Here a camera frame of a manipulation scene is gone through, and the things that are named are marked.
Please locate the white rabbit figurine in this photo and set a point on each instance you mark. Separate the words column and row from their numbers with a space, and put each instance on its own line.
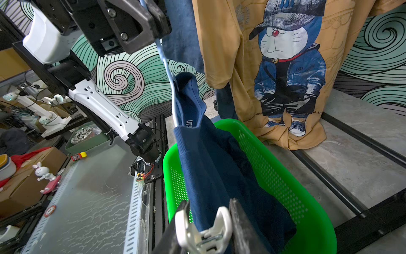
column 43, row 172

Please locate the white slotted cable duct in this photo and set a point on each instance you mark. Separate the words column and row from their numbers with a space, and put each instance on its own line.
column 137, row 231

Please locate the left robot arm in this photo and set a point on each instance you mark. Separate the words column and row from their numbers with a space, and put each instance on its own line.
column 50, row 56

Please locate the black clothes rack frame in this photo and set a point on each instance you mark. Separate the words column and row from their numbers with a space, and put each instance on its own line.
column 360, row 181

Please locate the light blue wire hanger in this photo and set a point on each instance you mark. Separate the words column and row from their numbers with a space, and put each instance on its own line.
column 168, row 71

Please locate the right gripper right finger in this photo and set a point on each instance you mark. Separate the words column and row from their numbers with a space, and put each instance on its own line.
column 245, row 240

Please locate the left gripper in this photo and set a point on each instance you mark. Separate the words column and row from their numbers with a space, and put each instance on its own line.
column 111, row 27

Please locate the green plastic basket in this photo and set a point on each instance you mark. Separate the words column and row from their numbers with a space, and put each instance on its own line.
column 315, row 233

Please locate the cardboard box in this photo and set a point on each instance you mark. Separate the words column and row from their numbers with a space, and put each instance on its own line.
column 23, row 189

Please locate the white clothespin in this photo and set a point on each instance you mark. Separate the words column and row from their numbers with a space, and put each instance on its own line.
column 214, row 240

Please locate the slate blue t-shirt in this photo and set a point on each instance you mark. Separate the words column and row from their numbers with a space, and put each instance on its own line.
column 182, row 45

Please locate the navy Mickey print t-shirt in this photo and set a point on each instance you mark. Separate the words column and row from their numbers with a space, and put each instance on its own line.
column 216, row 170

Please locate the tan cartoon print t-shirt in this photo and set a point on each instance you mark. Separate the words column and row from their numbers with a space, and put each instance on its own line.
column 280, row 59

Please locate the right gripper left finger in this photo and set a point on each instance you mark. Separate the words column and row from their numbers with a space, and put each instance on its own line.
column 169, row 243

